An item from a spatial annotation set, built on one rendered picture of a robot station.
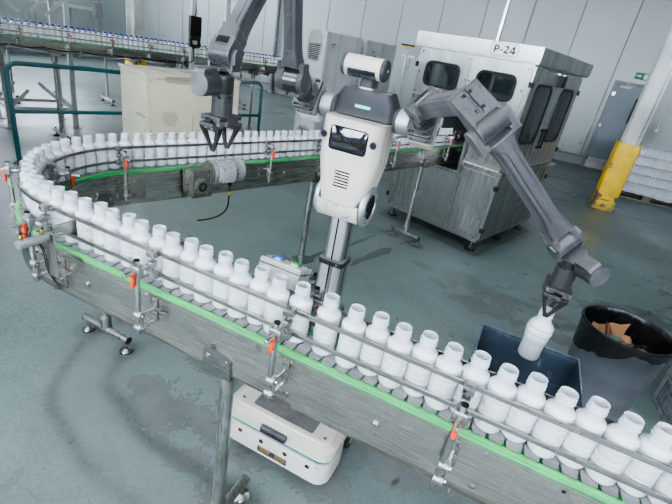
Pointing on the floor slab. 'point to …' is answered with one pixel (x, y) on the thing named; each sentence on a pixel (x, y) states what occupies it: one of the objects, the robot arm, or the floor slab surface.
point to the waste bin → (618, 357)
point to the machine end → (551, 63)
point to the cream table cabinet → (162, 101)
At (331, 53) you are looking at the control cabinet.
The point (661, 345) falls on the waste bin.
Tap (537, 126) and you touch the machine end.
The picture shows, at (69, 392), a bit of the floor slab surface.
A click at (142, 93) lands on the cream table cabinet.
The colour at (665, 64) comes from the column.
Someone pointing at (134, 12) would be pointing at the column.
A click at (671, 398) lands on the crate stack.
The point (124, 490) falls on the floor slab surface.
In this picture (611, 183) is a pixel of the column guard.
